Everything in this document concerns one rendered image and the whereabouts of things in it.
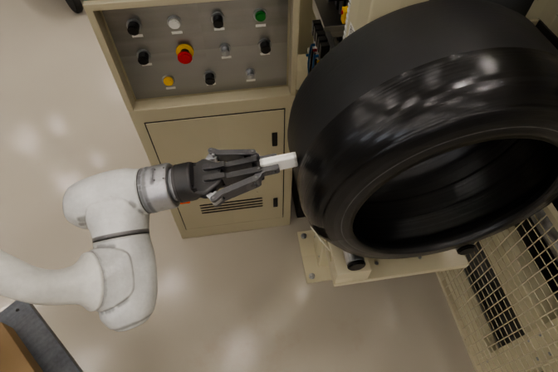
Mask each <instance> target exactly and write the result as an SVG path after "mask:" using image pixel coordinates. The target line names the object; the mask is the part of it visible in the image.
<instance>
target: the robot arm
mask: <svg viewBox="0 0 558 372"><path fill-rule="evenodd" d="M208 152H209V154H208V156H207V157H206V159H201V160H199V161H198V162H197V163H192V162H186V163H182V164H175V165H174V166H173V165H172V164H170V163H164V164H157V165H153V166H149V167H148V166H147V167H143V168H140V169H128V168H126V169H114V170H110V171H106V172H103V173H100V174H96V175H92V176H90V177H88V178H85V179H82V180H80V181H78V182H76V183H74V184H72V185H71V186H70V187H69V188H68V189H67V190H66V191H65V193H64V196H63V200H62V210H63V213H64V216H65V218H66V220H67V221H68V222H69V223H71V224H73V225H75V226H77V227H79V228H83V229H89V231H90V233H91V237H92V242H93V249H91V250H90V251H89V252H84V253H82V254H81V256H80V258H79V259H78V261H77V262H76V263H75V264H73V265H72V266H70V267H66V268H62V269H58V270H49V269H43V268H40V267H35V266H33V265H31V264H28V263H26V262H24V261H22V260H20V259H18V258H16V257H14V256H12V255H10V254H8V253H6V252H4V251H2V250H0V295H2V296H5V297H8V298H11V299H13V300H16V301H21V302H26V303H29V304H34V305H42V306H60V305H73V304H76V305H80V306H83V307H84V308H85V309H87V310H88V311H98V312H99V317H100V320H101V321H102V323H103V324H104V325H106V326H107V327H108V328H109V329H111V330H115V331H118V332H121V331H126V330H130V329H133V328H135V327H137V326H140V325H142V324H143V323H145V322H146V321H147V320H148V319H149V317H150V315H151V314H152V313H153V311H154V308H155V304H156V300H157V292H158V280H157V267H156V260H155V255H154V247H153V245H152V242H151V239H150V235H149V214H150V213H157V212H160V211H164V210H168V209H172V208H177V207H178V206H179V205H180V203H186V202H190V201H194V200H198V199H199V198H208V199H209V200H210V201H211V202H212V203H213V206H214V207H215V208H218V207H219V206H220V205H222V204H223V203H224V202H225V201H227V200H229V199H231V198H235V197H237V196H238V195H241V194H243V193H246V192H248V191H251V190H253V189H255V188H258V187H260V186H261V185H262V180H264V178H265V176H268V175H272V174H278V173H280V170H282V169H289V168H293V167H297V166H298V163H297V158H296V152H291V153H287V154H280V155H277V154H268V155H264V156H260V155H259V154H258V153H257V152H256V150H254V149H215V148H209V149H208ZM218 161H220V162H218ZM219 189H220V190H219Z"/></svg>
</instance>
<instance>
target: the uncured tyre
mask: <svg viewBox="0 0 558 372"><path fill-rule="evenodd" d="M287 141H288V147H289V150H290V153H291V152H296V158H297V163H298V166H297V167H293V170H294V175H295V178H296V186H297V190H298V193H299V198H300V202H301V208H302V211H303V213H304V214H305V216H306V219H307V220H308V222H309V224H310V225H311V227H312V228H313V229H314V230H315V231H316V233H317V234H318V235H319V236H320V237H322V238H323V239H325V240H326V241H327V242H329V243H331V244H333V245H335V246H337V247H338V248H340V249H342V250H343V251H345V252H348V253H350V254H353V255H356V256H360V257H368V258H377V259H399V258H409V257H421V256H426V255H430V254H434V253H439V252H445V251H448V250H452V249H454V248H458V247H462V246H466V245H468V244H471V243H474V242H477V241H480V240H483V239H484V238H487V237H490V236H492V235H495V234H497V233H499V232H502V231H504V230H506V229H508V228H510V227H512V226H514V225H516V224H518V223H520V222H522V221H524V220H525V219H527V218H529V217H530V216H532V215H534V214H535V213H538V212H539V211H541V210H542V209H543V208H545V207H546V206H548V205H549V204H551V203H552V202H554V201H555V200H556V199H558V50H557V49H556V48H555V47H554V45H553V44H552V43H551V42H550V41H549V40H548V39H547V38H546V37H545V36H544V35H543V34H542V32H541V31H540V30H539V29H538V28H537V27H536V26H535V25H534V24H533V23H532V22H531V21H530V20H529V19H527V18H526V17H524V16H523V15H521V14H520V13H519V12H516V11H514V10H511V9H510V8H508V7H504V6H502V5H500V4H498V3H495V2H490V1H487V0H431V1H427V2H420V3H416V4H414V5H410V6H407V7H403V8H400V9H399V10H396V11H393V12H390V13H388V14H386V15H384V16H382V17H379V18H377V19H375V20H374V21H372V22H370V23H368V24H366V25H364V26H363V27H361V28H360V29H358V30H356V31H355V32H353V33H351V34H350V35H349V36H348V37H346V38H345V39H344V40H342V41H341V42H339V43H338V44H337V45H336V46H334V47H333V48H332V49H331V50H330V51H329V52H327V53H326V54H325V55H324V56H323V57H322V58H321V59H320V61H319V62H318V63H317V64H316V65H315V66H314V67H313V69H312V70H311V71H310V73H309V74H308V76H307V77H306V79H305V80H304V81H303V82H302V84H301V87H300V88H299V90H298V92H297V93H296V97H295V99H294V101H293V104H292V107H291V112H290V117H289V123H288V129H287Z"/></svg>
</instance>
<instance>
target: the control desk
mask: <svg viewBox="0 0 558 372"><path fill-rule="evenodd" d="M300 2H301V0H84V3H83V7H84V9H85V11H86V15H87V16H88V18H89V21H90V23H91V26H92V28H93V30H94V33H95V36H96V38H97V40H98V42H99V44H100V48H101V50H102V51H103V54H104V56H105V59H106V61H107V63H108V66H109V68H110V71H111V73H112V76H113V77H114V79H115V83H116V85H117V87H118V89H119V91H120V94H121V96H122V99H123V101H124V103H125V106H126V108H127V110H128V111H129V114H130V117H131V119H132V121H133V123H134V126H135V128H136V131H137V133H138V136H139V138H140V141H141V143H142V145H143V147H144V150H145V153H146V154H147V156H148V159H149V161H150V164H151V166H153V165H157V164H164V163H170V164H172V165H173V166H174V165H175V164H182V163H186V162H192V163H197V162H198V161H199V160H201V159H206V157H207V156H208V154H209V152H208V149H209V148H215V149H254V150H256V152H257V153H258V154H259V155H260V156H264V155H268V154H277V155H280V154H287V153H290V150H289V147H288V141H287V129H288V123H289V117H290V112H291V107H292V104H293V101H294V99H295V97H296V76H297V57H298V39H299V21H300ZM291 183H292V168H289V169H282V170H280V173H278V174H272V175H268V176H265V178H264V180H262V185H261V186H260V187H258V188H255V189H253V190H251V191H248V192H246V193H243V194H241V195H238V196H237V197H235V198H231V199H229V200H227V201H225V202H224V203H223V204H222V205H220V206H219V207H218V208H215V207H214V206H213V203H212V202H211V201H210V200H209V199H208V198H199V199H198V200H194V201H190V203H184V204H180V205H179V206H178V207H177V208H172V209H170V211H171V213H172V215H173V217H174V221H175V223H176V225H177V227H178V230H179V232H180V235H181V237H182V238H191V237H202V236H209V235H215V234H222V233H234V232H241V231H247V230H253V229H260V228H272V227H279V226H286V225H290V219H291Z"/></svg>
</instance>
